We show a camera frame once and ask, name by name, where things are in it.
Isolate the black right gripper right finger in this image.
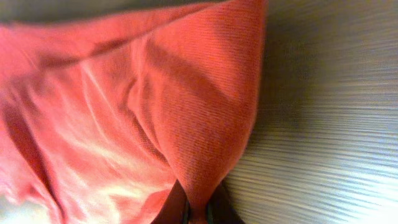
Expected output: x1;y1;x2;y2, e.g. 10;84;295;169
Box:
206;183;245;224

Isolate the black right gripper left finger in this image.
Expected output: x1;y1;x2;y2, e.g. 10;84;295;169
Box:
151;180;189;224

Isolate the orange McKinney soccer t-shirt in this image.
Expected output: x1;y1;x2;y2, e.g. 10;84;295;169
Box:
1;0;267;223

